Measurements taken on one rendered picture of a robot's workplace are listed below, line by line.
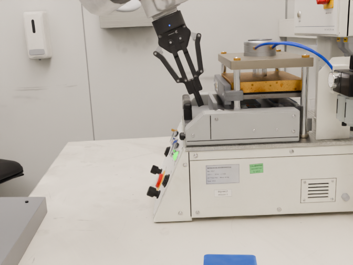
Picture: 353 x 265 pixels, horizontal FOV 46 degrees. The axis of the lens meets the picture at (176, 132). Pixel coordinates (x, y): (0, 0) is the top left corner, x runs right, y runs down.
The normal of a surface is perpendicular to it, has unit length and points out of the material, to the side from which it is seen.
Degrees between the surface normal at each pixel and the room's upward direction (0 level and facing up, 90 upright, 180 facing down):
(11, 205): 4
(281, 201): 90
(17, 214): 4
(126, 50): 90
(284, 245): 0
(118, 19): 90
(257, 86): 90
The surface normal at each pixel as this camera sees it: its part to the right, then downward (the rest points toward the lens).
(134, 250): -0.04, -0.97
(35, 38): 0.07, 0.24
